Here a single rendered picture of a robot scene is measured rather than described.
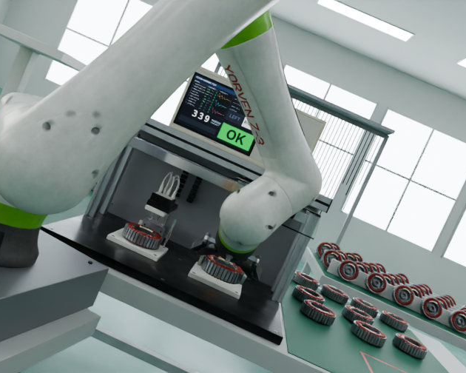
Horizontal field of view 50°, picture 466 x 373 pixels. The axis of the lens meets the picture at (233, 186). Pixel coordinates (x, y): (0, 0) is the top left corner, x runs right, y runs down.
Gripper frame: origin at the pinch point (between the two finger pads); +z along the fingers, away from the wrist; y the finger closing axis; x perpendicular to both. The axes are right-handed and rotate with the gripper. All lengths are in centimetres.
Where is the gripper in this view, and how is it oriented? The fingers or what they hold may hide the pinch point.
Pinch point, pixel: (223, 267)
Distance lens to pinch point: 128.6
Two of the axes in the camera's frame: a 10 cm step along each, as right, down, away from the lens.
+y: 9.1, 4.1, -0.4
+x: 3.8, -8.0, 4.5
